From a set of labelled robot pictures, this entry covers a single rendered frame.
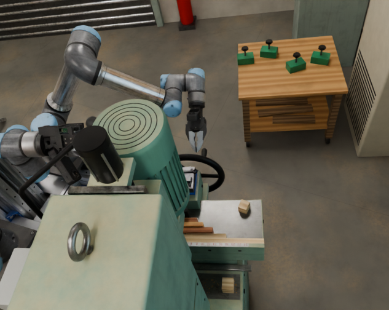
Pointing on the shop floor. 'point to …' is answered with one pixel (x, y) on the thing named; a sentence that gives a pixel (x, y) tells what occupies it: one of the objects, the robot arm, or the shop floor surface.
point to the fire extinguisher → (186, 15)
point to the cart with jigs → (290, 85)
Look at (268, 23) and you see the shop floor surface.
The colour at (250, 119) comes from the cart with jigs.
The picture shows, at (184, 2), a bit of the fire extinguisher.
